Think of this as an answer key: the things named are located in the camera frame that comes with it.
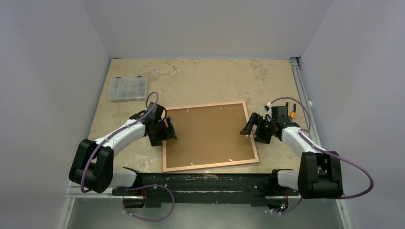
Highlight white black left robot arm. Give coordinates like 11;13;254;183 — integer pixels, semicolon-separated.
68;103;177;195

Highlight clear plastic organizer box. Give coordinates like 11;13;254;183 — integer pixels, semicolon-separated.
107;76;148;102

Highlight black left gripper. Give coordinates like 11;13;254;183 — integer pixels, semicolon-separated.
149;116;176;146

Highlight yellow black pliers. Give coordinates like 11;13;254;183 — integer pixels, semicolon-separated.
285;102;297;119

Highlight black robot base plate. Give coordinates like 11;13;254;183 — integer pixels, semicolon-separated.
112;173;299;208

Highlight pink wooden picture frame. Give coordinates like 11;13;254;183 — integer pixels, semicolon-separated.
162;101;260;173

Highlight brown cardboard backing board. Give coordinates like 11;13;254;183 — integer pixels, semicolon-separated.
165;103;256;169

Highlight aluminium rail frame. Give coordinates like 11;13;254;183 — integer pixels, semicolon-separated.
58;58;352;229

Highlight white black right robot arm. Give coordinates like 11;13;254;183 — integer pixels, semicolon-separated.
240;105;343;199

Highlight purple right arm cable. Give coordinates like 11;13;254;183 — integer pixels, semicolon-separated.
264;96;374;216

